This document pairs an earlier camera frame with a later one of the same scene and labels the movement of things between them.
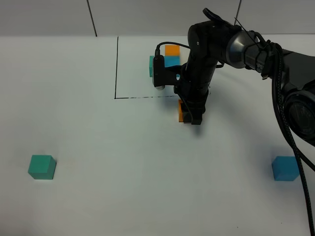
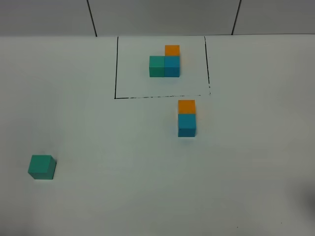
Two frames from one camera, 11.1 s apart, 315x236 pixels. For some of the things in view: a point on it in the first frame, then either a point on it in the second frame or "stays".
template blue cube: (172, 60) stays
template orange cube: (172, 50) stays
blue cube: (285, 168) → (187, 127)
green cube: (42, 166) stays
